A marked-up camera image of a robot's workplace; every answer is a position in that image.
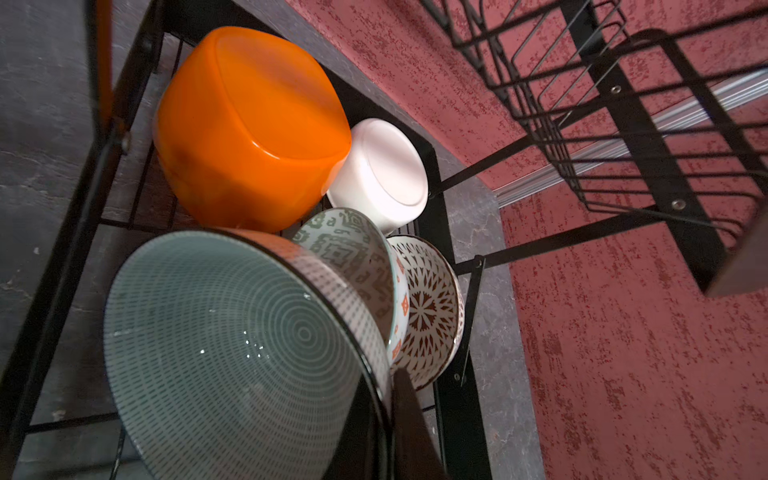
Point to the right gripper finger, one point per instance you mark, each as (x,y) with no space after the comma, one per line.
(414,454)

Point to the white lattice patterned bowl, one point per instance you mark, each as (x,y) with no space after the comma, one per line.
(436,311)

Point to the pale green lined bowl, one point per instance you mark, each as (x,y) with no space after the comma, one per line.
(234,355)

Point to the grey green patterned bowl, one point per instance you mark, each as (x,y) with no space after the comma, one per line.
(351,243)

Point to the orange square bowl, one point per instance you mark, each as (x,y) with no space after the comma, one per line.
(250,132)

